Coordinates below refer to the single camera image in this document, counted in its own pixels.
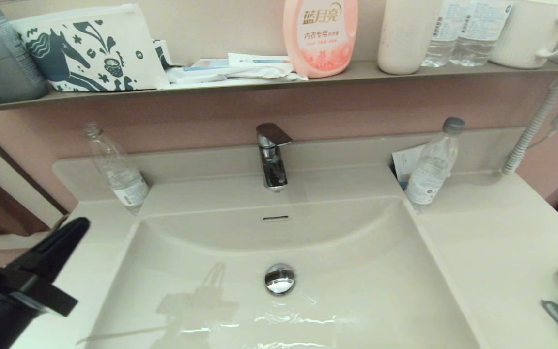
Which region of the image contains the white corrugated hose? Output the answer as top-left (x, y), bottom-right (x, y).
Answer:
top-left (502, 80), bottom-right (558, 176)

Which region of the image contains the plastic wrapped toiletry packet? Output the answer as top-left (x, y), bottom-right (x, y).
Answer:
top-left (165, 59), bottom-right (309, 84)

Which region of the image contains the white paper card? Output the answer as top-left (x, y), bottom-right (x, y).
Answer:
top-left (392, 144), bottom-right (427, 190)

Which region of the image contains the white ribbed mug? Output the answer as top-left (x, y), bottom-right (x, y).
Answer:
top-left (491, 0), bottom-right (558, 69)

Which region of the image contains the clear grey-capped water bottle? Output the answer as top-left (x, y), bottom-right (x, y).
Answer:
top-left (404, 117), bottom-right (467, 214)

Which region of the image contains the white toothbrush packet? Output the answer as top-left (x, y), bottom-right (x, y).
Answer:
top-left (227, 52), bottom-right (293, 67)

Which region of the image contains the clear labelled water bottle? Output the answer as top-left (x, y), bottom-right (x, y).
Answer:
top-left (422, 0), bottom-right (473, 67)
top-left (451, 0), bottom-right (517, 67)

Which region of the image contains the chrome sink faucet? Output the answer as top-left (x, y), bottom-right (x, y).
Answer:
top-left (256, 123), bottom-right (293, 193)

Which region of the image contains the small printed white box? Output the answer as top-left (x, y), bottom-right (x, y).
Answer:
top-left (152, 39), bottom-right (183, 68)

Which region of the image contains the grey wall shelf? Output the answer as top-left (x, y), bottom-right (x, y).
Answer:
top-left (0, 58), bottom-right (558, 114)

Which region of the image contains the chrome drain stopper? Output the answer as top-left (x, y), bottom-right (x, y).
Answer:
top-left (264, 263), bottom-right (296, 296)

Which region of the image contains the clear capless water bottle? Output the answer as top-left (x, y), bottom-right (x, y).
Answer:
top-left (83, 122), bottom-right (150, 215)

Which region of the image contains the white horse print pouch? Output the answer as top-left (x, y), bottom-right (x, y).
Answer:
top-left (9, 3), bottom-right (169, 92)

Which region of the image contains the pink detergent bottle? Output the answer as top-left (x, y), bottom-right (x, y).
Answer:
top-left (283, 0), bottom-right (359, 78)

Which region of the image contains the grey plastic bottle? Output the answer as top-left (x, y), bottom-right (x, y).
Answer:
top-left (0, 0), bottom-right (49, 104)

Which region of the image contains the white ceramic sink basin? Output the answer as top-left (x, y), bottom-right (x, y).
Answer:
top-left (85, 196), bottom-right (483, 349)

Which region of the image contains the white ribbed tumbler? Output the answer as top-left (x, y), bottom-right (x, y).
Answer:
top-left (377, 0), bottom-right (444, 75)

